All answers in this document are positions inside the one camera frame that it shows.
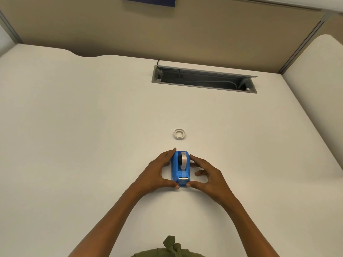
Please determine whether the person's left hand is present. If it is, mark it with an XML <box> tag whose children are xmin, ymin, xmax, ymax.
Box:
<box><xmin>133</xmin><ymin>148</ymin><xmax>180</xmax><ymax>198</ymax></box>

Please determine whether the beige partition panel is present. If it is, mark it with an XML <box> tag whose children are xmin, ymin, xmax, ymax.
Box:
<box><xmin>0</xmin><ymin>0</ymin><xmax>330</xmax><ymax>75</ymax></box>

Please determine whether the grey desk cable tray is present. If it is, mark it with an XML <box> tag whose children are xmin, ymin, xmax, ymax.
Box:
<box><xmin>151</xmin><ymin>65</ymin><xmax>258</xmax><ymax>94</ymax></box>

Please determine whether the blue tape dispenser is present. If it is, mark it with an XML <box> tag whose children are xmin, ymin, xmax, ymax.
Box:
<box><xmin>171</xmin><ymin>151</ymin><xmax>191</xmax><ymax>187</ymax></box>

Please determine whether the person's right hand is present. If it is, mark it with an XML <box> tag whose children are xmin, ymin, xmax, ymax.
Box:
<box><xmin>186</xmin><ymin>155</ymin><xmax>234</xmax><ymax>206</ymax></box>

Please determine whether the olive green shirt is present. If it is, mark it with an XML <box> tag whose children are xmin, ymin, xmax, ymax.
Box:
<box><xmin>131</xmin><ymin>235</ymin><xmax>207</xmax><ymax>257</ymax></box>

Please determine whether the blue wall sign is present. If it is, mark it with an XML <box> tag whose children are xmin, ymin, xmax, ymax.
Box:
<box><xmin>120</xmin><ymin>0</ymin><xmax>176</xmax><ymax>8</ymax></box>

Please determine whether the person's left forearm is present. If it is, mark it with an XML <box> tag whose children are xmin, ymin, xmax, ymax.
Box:
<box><xmin>67</xmin><ymin>184</ymin><xmax>146</xmax><ymax>257</ymax></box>

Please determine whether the person's right forearm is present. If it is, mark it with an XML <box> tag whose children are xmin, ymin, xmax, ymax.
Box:
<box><xmin>220</xmin><ymin>195</ymin><xmax>280</xmax><ymax>257</ymax></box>

